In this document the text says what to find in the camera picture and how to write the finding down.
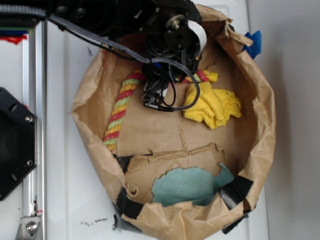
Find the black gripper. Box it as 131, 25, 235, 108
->
142, 14, 207, 112

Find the black tape bottom right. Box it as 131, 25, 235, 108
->
221, 214, 249, 235

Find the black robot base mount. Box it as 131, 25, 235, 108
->
0, 87, 36, 201

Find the metal corner bracket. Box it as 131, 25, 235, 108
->
15, 216, 42, 240

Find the yellow crumpled cloth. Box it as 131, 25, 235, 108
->
182, 81, 242, 130

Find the teal green cloth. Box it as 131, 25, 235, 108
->
151, 163, 235, 207

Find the grey braided sleeved cable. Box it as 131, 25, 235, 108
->
0, 4, 201, 113

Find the multicolored twisted rope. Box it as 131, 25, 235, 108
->
102, 69, 220, 152

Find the brown paper bag bin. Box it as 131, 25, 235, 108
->
71, 5, 276, 240

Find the aluminium extrusion rail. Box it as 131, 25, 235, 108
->
16, 22, 48, 240

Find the black tape right lower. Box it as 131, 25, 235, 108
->
218, 175, 254, 210

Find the black tape inside left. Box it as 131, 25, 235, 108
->
112, 153, 154, 178

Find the blue tape right piece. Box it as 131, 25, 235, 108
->
242, 30, 262, 60

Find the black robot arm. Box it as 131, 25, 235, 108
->
48, 0, 207, 112

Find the black tape bottom left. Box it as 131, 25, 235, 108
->
115, 187, 144, 220

